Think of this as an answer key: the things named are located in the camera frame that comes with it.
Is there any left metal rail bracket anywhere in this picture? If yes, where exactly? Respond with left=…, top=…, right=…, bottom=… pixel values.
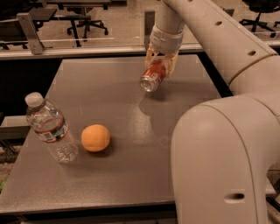
left=17, top=12, right=44, bottom=55

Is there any orange fruit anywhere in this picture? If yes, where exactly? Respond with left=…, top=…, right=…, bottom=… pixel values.
left=80, top=124, right=110, bottom=152

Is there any black chair base right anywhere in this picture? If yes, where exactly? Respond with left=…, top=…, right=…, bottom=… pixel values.
left=240, top=0, right=280, bottom=38

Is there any metal rail bracket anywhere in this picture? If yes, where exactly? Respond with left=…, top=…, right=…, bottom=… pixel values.
left=17, top=12, right=44, bottom=55
left=144, top=10, right=155, bottom=49

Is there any black office chair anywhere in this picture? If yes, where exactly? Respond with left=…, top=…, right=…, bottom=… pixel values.
left=67, top=7, right=109, bottom=39

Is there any clear plastic water bottle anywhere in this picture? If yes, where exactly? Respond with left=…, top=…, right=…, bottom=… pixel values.
left=24, top=92, right=79, bottom=164

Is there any middle metal rail bracket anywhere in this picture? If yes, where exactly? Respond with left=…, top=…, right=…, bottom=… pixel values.
left=144, top=10, right=155, bottom=49

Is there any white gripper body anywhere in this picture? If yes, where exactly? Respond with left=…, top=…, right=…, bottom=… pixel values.
left=150, top=25, right=184, bottom=55

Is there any red coke can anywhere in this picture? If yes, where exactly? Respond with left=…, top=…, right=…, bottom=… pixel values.
left=140, top=59, right=166, bottom=92

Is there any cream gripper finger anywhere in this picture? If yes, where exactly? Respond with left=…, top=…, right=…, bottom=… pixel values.
left=164, top=53, right=178, bottom=78
left=145, top=46, right=158, bottom=68

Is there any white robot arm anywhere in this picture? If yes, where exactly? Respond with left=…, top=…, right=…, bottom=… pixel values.
left=146, top=0, right=280, bottom=224

